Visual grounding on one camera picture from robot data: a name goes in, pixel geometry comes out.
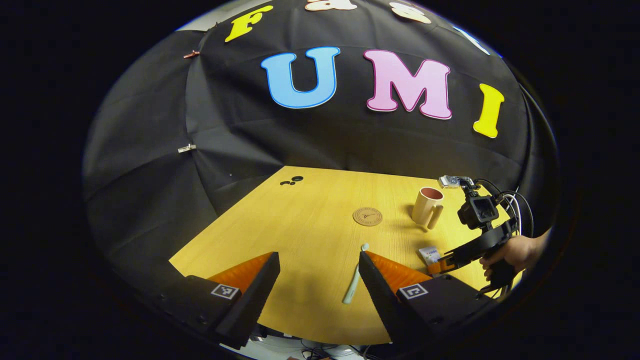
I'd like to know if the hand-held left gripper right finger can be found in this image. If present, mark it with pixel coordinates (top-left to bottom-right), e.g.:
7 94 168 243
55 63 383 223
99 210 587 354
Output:
358 249 492 350

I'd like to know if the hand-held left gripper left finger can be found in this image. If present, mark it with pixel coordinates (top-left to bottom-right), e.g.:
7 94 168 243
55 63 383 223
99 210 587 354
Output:
160 251 282 350

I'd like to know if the white toothbrush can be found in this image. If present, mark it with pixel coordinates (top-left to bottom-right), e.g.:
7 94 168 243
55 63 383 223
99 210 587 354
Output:
342 242 371 305

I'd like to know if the beige cup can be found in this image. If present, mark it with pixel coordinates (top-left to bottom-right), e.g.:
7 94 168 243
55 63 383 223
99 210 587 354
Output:
411 186 445 231

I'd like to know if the round cork coaster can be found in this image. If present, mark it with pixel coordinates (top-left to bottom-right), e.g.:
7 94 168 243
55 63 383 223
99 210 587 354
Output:
352 206 384 228

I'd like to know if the wooden desktop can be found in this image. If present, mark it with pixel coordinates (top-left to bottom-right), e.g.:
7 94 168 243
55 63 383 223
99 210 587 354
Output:
169 165 524 346

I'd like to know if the black backdrop cloth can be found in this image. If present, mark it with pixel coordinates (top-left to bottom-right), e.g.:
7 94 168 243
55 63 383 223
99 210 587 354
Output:
82 0 558 303

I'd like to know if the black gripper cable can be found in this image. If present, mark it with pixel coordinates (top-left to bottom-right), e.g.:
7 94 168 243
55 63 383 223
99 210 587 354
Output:
474 178 535 240

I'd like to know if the black floor cable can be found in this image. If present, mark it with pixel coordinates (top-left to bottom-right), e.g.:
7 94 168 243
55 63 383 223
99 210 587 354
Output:
299 346 382 360

